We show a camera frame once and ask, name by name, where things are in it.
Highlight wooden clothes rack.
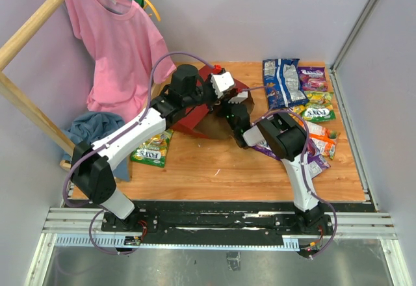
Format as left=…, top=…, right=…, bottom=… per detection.
left=1, top=0, right=94, bottom=177

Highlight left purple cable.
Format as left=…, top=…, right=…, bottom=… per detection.
left=61, top=51, right=218, bottom=256

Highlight purple cable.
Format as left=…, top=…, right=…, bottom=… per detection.
left=61, top=51, right=218, bottom=256
left=240, top=86, right=337, bottom=261

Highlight orange snack packet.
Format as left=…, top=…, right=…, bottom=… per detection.
left=305, top=121, right=341, bottom=159

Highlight aluminium frame post right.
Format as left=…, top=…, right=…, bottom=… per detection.
left=330, top=0, right=397, bottom=72

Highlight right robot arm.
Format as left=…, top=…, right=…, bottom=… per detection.
left=220, top=103, right=335, bottom=235

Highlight purple snack packet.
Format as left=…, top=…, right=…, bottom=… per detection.
left=252, top=141, right=280, bottom=161
left=298, top=66, right=328, bottom=92
left=307, top=139, right=331, bottom=179

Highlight blue Doritos chip bag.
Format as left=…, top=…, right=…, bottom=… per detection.
left=262, top=58, right=309, bottom=110

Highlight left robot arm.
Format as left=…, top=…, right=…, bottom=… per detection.
left=70, top=64, right=235, bottom=231

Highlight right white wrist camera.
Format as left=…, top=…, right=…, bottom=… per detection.
left=228, top=89, right=249, bottom=104

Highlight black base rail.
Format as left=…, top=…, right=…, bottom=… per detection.
left=45, top=198, right=400, bottom=251

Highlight pink t-shirt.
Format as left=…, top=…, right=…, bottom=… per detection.
left=66, top=0, right=176, bottom=122

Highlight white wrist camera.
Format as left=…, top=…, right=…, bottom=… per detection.
left=209, top=68, right=235, bottom=99
left=228, top=89, right=249, bottom=104

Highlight blue cloth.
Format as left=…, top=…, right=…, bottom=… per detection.
left=62, top=111, right=131, bottom=181

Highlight green snack packet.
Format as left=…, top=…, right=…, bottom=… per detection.
left=301, top=91, right=336, bottom=123
left=130, top=129, right=174, bottom=168

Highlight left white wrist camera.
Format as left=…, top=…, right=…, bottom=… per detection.
left=209, top=68, right=235, bottom=99

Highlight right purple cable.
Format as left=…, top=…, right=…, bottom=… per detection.
left=240, top=86, right=337, bottom=261

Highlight red paper bag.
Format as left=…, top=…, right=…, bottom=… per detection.
left=171, top=65, right=254, bottom=140

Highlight yellow M&M's packet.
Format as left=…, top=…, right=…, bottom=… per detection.
left=290, top=105, right=306, bottom=115

